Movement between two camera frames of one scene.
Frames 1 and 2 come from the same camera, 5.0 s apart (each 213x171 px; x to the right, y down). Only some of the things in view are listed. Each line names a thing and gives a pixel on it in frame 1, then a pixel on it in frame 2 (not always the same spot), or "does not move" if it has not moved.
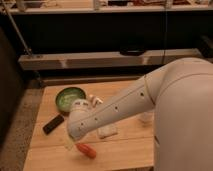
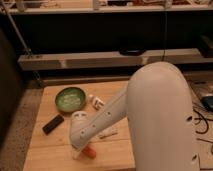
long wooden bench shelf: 110,59 does not move
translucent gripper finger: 68,143 → 76,153
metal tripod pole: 27,49 does not move
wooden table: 125,145 does not move
